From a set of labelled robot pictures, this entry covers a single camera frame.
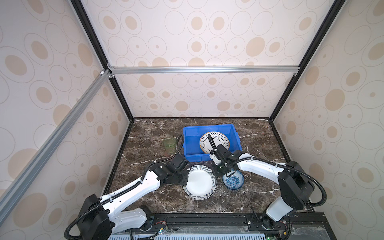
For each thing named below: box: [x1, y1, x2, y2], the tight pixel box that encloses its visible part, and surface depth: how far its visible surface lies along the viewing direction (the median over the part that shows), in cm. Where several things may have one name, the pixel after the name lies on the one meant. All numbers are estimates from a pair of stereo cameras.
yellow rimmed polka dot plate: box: [199, 131, 230, 154], surface depth 107 cm
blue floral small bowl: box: [222, 169, 244, 191], surface depth 83 cm
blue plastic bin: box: [182, 124, 243, 162], surface depth 105 cm
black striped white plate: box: [182, 164, 217, 201], surface depth 86 cm
